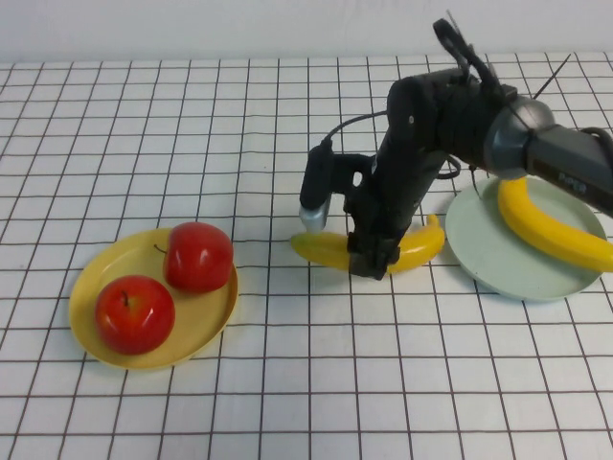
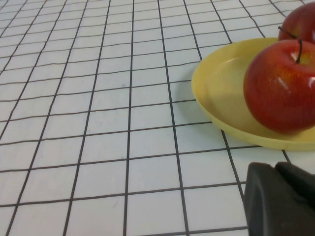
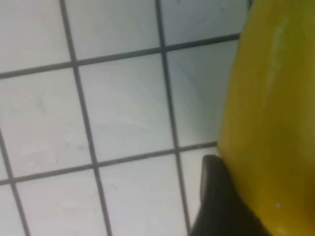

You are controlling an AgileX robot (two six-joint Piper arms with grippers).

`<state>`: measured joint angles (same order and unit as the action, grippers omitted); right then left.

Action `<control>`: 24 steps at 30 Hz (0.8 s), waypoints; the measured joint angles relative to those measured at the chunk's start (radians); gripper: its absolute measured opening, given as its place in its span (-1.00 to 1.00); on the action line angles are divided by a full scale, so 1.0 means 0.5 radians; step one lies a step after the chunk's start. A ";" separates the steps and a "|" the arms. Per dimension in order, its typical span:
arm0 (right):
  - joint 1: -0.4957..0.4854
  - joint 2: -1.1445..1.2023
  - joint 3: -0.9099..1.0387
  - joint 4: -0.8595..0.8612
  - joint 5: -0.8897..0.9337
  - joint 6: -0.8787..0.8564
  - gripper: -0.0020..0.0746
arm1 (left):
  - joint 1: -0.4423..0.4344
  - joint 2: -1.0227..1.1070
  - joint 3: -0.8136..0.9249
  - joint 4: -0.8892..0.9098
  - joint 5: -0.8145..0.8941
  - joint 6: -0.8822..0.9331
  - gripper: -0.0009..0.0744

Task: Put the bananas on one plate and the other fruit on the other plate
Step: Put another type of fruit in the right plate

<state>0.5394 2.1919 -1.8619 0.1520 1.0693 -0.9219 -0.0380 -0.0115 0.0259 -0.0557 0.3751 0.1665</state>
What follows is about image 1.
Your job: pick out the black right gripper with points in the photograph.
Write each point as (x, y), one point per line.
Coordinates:
(383, 218)

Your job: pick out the yellow banana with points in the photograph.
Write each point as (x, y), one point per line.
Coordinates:
(541, 230)
(325, 249)

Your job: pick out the red apple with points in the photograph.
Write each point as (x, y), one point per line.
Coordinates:
(201, 259)
(134, 316)

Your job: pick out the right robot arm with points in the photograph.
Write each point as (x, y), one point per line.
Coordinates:
(565, 153)

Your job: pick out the pale green round plate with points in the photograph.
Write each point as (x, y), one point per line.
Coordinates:
(488, 259)

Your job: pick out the yellow round plate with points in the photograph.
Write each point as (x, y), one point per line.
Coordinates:
(211, 326)

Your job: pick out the white grid tablecloth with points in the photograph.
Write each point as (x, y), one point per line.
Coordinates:
(191, 120)

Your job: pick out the black zip tie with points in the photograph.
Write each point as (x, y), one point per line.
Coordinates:
(555, 74)

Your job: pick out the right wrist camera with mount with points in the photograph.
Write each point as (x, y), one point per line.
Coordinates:
(316, 191)

